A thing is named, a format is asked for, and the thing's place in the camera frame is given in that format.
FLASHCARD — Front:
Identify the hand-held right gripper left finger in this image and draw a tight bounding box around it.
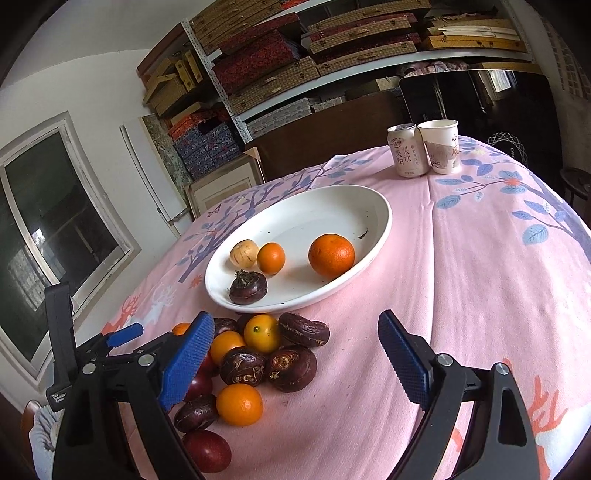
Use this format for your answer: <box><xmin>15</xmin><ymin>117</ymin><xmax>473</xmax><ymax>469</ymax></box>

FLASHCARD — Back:
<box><xmin>53</xmin><ymin>311</ymin><xmax>215</xmax><ymax>480</ymax></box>

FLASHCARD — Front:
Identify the light wooden picture frame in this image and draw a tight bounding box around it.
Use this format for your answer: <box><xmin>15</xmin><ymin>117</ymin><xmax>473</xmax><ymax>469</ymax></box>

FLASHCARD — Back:
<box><xmin>185</xmin><ymin>154</ymin><xmax>265</xmax><ymax>219</ymax></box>

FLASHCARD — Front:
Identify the white metal shelf rack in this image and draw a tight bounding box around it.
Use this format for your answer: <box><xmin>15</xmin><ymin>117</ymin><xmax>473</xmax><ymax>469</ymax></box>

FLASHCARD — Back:
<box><xmin>180</xmin><ymin>0</ymin><xmax>536</xmax><ymax>144</ymax></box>

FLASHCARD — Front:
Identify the white beverage can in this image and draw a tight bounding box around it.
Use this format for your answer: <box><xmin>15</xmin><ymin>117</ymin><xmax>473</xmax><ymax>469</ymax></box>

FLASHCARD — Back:
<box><xmin>387</xmin><ymin>124</ymin><xmax>430</xmax><ymax>178</ymax></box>

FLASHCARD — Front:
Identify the stack of woven straw boxes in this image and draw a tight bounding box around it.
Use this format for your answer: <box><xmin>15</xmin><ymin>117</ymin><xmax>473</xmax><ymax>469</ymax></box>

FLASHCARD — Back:
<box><xmin>139</xmin><ymin>0</ymin><xmax>532</xmax><ymax>116</ymax></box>

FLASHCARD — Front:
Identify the brown wooden board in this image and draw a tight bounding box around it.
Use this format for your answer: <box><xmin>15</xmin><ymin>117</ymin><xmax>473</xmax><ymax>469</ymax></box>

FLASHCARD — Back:
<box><xmin>245</xmin><ymin>90</ymin><xmax>402</xmax><ymax>182</ymax></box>

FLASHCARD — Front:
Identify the water chestnut with sprout tuft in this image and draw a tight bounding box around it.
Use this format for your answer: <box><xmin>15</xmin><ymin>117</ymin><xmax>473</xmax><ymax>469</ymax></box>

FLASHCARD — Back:
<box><xmin>228</xmin><ymin>270</ymin><xmax>269</xmax><ymax>305</ymax></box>

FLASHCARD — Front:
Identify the white leaning board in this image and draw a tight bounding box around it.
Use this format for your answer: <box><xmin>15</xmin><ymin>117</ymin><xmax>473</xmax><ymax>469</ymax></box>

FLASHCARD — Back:
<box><xmin>121</xmin><ymin>117</ymin><xmax>185</xmax><ymax>224</ymax></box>

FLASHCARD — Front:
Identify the white oval plate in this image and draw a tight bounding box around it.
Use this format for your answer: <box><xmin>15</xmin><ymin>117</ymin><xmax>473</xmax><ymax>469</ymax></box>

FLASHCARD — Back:
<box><xmin>204</xmin><ymin>185</ymin><xmax>393</xmax><ymax>312</ymax></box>

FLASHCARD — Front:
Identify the white paper cup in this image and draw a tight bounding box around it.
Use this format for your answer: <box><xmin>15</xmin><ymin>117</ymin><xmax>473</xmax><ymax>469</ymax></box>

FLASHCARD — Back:
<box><xmin>417</xmin><ymin>119</ymin><xmax>461</xmax><ymax>175</ymax></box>

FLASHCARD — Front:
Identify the stack of blue patterned boxes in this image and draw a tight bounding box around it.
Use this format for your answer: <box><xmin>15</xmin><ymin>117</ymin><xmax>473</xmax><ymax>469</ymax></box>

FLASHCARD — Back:
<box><xmin>168</xmin><ymin>121</ymin><xmax>245</xmax><ymax>181</ymax></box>

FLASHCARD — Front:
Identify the orange patterned box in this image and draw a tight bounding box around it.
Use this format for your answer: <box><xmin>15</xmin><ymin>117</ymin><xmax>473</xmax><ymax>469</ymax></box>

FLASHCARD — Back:
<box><xmin>168</xmin><ymin>113</ymin><xmax>215</xmax><ymax>139</ymax></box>

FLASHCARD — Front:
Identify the dark brown water chestnut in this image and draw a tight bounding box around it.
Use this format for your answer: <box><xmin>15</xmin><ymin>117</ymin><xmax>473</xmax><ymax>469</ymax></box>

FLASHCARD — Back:
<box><xmin>220</xmin><ymin>347</ymin><xmax>267</xmax><ymax>386</ymax></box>
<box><xmin>265</xmin><ymin>346</ymin><xmax>318</xmax><ymax>393</ymax></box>
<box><xmin>174</xmin><ymin>394</ymin><xmax>219</xmax><ymax>433</ymax></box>

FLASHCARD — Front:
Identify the green marbled panel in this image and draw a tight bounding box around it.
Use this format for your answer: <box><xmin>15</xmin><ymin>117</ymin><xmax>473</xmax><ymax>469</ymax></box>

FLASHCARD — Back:
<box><xmin>141</xmin><ymin>115</ymin><xmax>191</xmax><ymax>185</ymax></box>

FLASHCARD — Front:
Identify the pink printed tablecloth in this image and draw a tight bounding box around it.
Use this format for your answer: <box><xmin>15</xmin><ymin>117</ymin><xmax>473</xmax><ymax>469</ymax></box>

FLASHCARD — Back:
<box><xmin>99</xmin><ymin>134</ymin><xmax>587</xmax><ymax>480</ymax></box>

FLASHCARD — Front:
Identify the white framed window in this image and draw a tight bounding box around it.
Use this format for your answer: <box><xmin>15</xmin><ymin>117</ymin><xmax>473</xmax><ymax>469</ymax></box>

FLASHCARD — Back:
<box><xmin>0</xmin><ymin>111</ymin><xmax>141</xmax><ymax>379</ymax></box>

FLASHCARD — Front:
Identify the pale yellow round fruit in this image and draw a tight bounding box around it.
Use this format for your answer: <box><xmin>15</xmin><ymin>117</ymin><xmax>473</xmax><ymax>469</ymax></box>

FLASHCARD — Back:
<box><xmin>229</xmin><ymin>239</ymin><xmax>257</xmax><ymax>269</ymax></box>

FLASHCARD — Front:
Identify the stack of tan wooden boxes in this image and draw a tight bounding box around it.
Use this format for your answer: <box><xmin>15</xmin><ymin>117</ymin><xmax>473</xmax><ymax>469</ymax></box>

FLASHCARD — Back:
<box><xmin>422</xmin><ymin>16</ymin><xmax>527</xmax><ymax>51</ymax></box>

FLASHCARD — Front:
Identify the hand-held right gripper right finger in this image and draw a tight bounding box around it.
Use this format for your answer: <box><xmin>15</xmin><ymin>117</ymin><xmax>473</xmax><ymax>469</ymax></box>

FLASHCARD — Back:
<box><xmin>378</xmin><ymin>310</ymin><xmax>541</xmax><ymax>480</ymax></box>

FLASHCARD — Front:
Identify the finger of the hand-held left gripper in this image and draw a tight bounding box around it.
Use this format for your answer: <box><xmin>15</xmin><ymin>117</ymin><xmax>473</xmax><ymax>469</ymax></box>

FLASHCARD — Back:
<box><xmin>76</xmin><ymin>323</ymin><xmax>145</xmax><ymax>365</ymax></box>

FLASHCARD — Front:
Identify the pink folded cloth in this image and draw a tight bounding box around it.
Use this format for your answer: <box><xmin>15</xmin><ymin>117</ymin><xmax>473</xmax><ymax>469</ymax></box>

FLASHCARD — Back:
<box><xmin>399</xmin><ymin>60</ymin><xmax>468</xmax><ymax>77</ymax></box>

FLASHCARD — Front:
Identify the black glossy cabinet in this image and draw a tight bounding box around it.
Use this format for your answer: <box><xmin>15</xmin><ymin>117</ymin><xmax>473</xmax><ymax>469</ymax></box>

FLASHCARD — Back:
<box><xmin>399</xmin><ymin>69</ymin><xmax>564</xmax><ymax>185</ymax></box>

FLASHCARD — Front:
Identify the wrinkled water chestnut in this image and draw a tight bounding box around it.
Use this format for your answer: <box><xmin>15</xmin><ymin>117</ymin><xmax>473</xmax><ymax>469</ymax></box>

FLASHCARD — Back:
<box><xmin>278</xmin><ymin>312</ymin><xmax>331</xmax><ymax>348</ymax></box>

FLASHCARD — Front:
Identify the dark wooden chair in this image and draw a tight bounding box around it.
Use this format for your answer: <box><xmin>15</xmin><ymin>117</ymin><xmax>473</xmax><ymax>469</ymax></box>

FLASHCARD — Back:
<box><xmin>560</xmin><ymin>167</ymin><xmax>591</xmax><ymax>208</ymax></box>

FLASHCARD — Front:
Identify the stack of grey patterned boxes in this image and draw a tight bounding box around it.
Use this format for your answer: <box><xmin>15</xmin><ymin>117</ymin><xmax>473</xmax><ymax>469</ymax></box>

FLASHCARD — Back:
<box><xmin>247</xmin><ymin>97</ymin><xmax>347</xmax><ymax>139</ymax></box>

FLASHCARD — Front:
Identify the small yellow orange with spot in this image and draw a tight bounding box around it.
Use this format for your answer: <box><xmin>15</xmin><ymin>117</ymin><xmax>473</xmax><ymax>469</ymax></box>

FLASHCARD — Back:
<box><xmin>243</xmin><ymin>314</ymin><xmax>282</xmax><ymax>354</ymax></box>

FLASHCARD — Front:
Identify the grey white knitted cloth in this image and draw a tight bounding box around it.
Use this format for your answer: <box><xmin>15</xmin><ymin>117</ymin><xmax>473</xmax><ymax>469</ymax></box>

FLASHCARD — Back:
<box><xmin>28</xmin><ymin>405</ymin><xmax>63</xmax><ymax>476</ymax></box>

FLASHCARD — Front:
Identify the stack of red patterned boxes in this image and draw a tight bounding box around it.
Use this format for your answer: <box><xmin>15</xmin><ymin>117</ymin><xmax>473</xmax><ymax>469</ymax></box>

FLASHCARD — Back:
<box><xmin>212</xmin><ymin>14</ymin><xmax>421</xmax><ymax>86</ymax></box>

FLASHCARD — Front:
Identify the large orange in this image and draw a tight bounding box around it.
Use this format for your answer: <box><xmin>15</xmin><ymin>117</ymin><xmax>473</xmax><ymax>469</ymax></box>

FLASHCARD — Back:
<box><xmin>308</xmin><ymin>234</ymin><xmax>356</xmax><ymax>279</ymax></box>

